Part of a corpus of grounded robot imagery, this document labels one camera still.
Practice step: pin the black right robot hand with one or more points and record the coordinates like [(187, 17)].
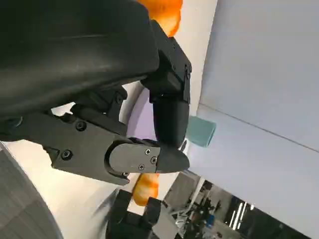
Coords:
[(134, 219)]

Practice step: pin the pale green mug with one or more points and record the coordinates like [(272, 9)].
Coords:
[(200, 130)]

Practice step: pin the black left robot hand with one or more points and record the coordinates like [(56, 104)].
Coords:
[(74, 49)]

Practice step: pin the lilac plate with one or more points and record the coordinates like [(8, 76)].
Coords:
[(139, 117)]

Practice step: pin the black table grommet hole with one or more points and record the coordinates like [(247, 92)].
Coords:
[(184, 145)]

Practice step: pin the orange striped toy bread roll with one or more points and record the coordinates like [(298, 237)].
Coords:
[(167, 12), (145, 190)]

